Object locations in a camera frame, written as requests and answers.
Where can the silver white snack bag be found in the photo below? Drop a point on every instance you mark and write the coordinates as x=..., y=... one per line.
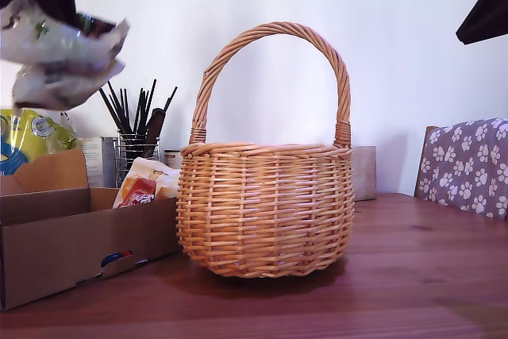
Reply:
x=59, y=61

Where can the orange red white snack bag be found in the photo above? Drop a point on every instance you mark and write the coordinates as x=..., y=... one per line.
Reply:
x=139, y=192

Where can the brown cardboard box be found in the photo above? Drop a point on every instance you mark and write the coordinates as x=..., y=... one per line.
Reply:
x=59, y=243

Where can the black stick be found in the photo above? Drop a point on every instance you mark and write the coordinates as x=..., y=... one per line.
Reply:
x=128, y=111
x=169, y=99
x=112, y=112
x=118, y=107
x=137, y=111
x=149, y=101

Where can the paw print cloth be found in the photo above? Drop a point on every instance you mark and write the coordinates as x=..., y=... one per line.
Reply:
x=468, y=164

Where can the yellow plastic wrapped pack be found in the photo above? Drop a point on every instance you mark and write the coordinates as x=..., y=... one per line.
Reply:
x=24, y=136

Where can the white printed carton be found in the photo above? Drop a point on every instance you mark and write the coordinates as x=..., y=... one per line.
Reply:
x=93, y=156

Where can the grey metal container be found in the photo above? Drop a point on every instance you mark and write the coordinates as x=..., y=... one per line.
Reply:
x=108, y=156

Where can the small jar with red label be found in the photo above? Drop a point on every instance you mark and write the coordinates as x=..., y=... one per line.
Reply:
x=172, y=160

